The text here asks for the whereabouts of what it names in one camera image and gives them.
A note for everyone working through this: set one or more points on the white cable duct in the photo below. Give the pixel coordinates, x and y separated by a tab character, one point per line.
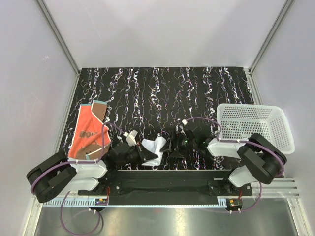
207	202

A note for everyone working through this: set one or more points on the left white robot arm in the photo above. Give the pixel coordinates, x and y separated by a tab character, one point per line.
58	175

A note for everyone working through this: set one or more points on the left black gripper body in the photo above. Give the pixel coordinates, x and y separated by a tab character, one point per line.
135	154

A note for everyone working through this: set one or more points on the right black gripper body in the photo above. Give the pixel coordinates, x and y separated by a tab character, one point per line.
182	144

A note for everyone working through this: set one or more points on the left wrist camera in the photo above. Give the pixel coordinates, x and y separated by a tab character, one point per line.
131	137

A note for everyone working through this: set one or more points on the white towel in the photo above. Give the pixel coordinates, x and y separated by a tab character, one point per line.
154	147

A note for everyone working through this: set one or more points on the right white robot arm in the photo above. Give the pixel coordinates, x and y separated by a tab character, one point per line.
261	160

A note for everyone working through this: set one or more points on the orange brown towel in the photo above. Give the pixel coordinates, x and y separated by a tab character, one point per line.
91	138

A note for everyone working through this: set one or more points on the white plastic basket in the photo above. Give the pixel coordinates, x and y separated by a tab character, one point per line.
240	121

